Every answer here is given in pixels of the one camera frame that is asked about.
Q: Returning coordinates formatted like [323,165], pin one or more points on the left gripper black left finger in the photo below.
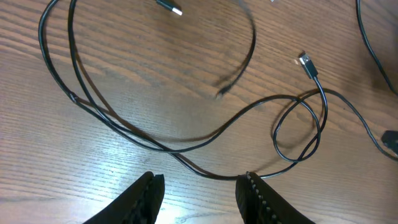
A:
[139,204]

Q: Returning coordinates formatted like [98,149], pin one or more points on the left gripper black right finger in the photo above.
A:
[259,203]

